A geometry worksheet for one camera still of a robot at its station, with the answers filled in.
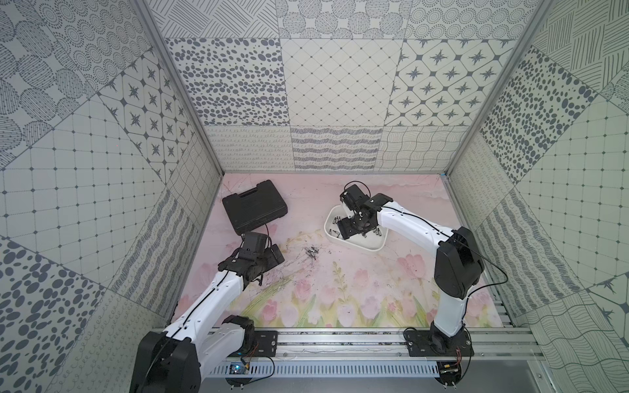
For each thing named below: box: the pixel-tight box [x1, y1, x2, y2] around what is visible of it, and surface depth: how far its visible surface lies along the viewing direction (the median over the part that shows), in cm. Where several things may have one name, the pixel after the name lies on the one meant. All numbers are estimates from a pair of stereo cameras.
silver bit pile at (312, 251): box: [304, 246, 319, 261], surface depth 97 cm
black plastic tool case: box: [221, 179, 288, 235], surface depth 103 cm
